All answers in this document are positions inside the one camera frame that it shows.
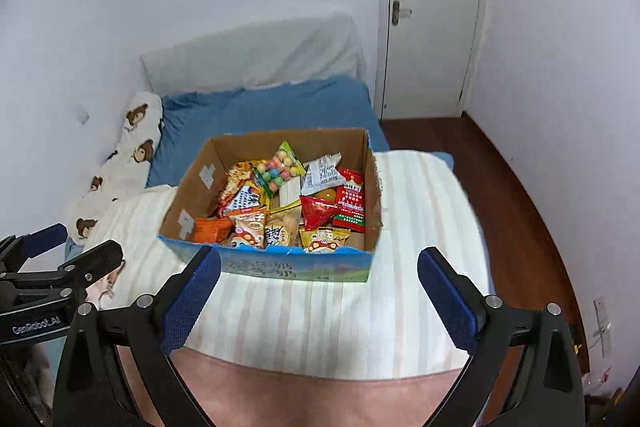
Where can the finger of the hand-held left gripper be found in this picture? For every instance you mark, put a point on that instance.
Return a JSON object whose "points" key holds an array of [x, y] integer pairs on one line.
{"points": [[42, 238], [100, 257]]}

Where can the blue bed sheet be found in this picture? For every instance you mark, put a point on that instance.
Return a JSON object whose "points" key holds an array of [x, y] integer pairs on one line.
{"points": [[280, 107]]}

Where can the beige cartoon snack packet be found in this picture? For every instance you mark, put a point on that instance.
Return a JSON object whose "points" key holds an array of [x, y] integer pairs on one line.
{"points": [[248, 224]]}

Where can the bear print pillow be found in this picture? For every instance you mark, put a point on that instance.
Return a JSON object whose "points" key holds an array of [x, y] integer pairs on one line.
{"points": [[132, 142]]}

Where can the white striped blanket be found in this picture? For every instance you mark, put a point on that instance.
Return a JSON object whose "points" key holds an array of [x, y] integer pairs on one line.
{"points": [[425, 232]]}

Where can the cardboard box with blue print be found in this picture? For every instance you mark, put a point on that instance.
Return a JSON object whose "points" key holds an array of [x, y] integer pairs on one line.
{"points": [[300, 264]]}

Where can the white barcode snack packet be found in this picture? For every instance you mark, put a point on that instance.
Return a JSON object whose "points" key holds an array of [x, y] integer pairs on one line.
{"points": [[322, 172]]}

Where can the colourful candy ball packet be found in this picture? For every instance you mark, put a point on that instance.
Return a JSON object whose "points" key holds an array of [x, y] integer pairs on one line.
{"points": [[280, 169]]}

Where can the yellow egg cake packet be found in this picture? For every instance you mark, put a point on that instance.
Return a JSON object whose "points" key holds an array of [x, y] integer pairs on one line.
{"points": [[280, 232]]}

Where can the yellow red chip bag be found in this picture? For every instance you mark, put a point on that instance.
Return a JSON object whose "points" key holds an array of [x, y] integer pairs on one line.
{"points": [[240, 187]]}

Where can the orange snack packet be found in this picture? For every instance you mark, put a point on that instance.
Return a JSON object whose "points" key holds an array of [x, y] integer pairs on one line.
{"points": [[210, 229]]}

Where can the white headboard cover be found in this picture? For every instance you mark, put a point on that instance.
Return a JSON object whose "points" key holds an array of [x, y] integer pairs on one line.
{"points": [[250, 52]]}

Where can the clear braised egg packet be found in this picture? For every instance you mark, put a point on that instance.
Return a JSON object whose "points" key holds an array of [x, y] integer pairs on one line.
{"points": [[327, 195]]}

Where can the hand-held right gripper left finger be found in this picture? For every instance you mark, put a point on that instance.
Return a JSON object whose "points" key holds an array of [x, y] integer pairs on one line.
{"points": [[192, 297]]}

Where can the red triangular snack packet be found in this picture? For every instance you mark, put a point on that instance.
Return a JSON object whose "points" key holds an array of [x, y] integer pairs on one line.
{"points": [[317, 212]]}

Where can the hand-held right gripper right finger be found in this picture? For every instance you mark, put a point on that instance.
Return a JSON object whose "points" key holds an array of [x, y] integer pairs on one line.
{"points": [[447, 297]]}

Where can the white door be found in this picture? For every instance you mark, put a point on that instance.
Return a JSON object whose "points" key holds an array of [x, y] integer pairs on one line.
{"points": [[430, 7]]}

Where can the red green snack packet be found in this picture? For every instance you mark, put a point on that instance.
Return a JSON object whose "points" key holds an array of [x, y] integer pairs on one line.
{"points": [[350, 202]]}

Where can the yellow cartoon snack packet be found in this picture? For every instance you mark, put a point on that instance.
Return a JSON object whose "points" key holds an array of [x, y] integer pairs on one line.
{"points": [[322, 241]]}

